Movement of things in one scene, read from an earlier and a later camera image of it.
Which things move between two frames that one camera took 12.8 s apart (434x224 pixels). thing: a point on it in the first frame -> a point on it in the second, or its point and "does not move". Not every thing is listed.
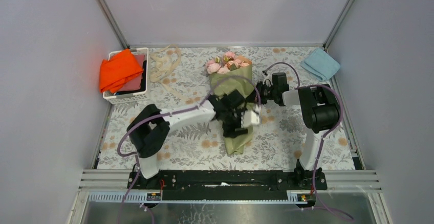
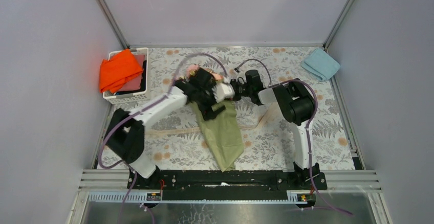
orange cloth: (116, 69) does not move
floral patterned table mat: (178, 76) does not move
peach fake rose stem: (214, 66) -> (217, 76)
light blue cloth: (321, 64) does not move
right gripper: (259, 88) -> (234, 83)
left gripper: (229, 131) -> (205, 110)
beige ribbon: (166, 60) -> (258, 120)
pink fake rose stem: (231, 63) -> (191, 70)
